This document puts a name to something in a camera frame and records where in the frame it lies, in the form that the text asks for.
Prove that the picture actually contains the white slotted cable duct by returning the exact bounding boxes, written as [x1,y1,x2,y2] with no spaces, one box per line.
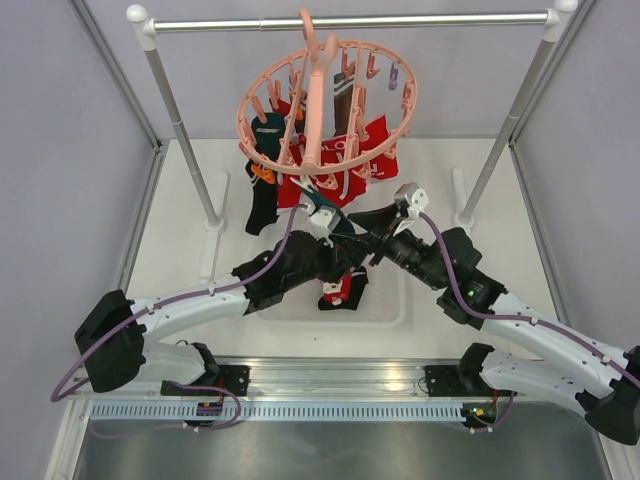
[90,399,465,423]

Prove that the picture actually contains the teal green sock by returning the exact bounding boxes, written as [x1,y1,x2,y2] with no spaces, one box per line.
[292,176,355,239]

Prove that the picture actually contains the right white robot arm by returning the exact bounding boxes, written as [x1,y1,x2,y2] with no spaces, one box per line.
[343,204,639,445]

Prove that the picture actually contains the metal drying rack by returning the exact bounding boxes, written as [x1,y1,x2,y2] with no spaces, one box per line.
[124,0,581,231]

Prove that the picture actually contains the red santa sock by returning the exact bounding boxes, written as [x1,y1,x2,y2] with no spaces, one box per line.
[322,277,351,306]

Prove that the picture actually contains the brown striped sock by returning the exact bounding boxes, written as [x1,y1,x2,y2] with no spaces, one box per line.
[333,73,354,136]

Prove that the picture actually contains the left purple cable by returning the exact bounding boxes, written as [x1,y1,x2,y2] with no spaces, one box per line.
[50,202,314,404]

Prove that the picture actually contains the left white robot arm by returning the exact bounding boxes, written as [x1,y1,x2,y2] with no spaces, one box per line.
[74,230,369,395]

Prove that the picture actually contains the purple cable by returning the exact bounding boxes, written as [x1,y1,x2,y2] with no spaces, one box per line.
[419,210,640,386]
[50,202,314,404]

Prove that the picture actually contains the black sock white stripes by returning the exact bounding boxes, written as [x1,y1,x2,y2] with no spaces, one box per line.
[317,266,369,311]

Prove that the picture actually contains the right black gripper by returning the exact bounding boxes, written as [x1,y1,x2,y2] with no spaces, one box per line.
[328,202,445,291]

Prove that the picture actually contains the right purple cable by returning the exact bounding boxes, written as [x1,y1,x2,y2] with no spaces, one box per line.
[419,210,640,386]

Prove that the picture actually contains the white perforated basket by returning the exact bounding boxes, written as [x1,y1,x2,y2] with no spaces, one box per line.
[256,261,407,328]

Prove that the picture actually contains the black sock orange cuff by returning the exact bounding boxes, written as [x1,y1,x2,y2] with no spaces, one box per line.
[245,160,278,236]

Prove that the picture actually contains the metal base rail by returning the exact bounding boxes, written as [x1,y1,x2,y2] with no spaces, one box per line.
[216,356,457,401]

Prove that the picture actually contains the pink round clip hanger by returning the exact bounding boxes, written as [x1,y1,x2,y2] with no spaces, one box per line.
[236,8,418,178]

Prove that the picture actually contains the red sock white letters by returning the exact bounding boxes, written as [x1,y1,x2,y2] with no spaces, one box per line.
[277,114,399,210]

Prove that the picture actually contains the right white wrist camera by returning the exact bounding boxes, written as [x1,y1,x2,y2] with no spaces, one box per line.
[394,182,430,219]

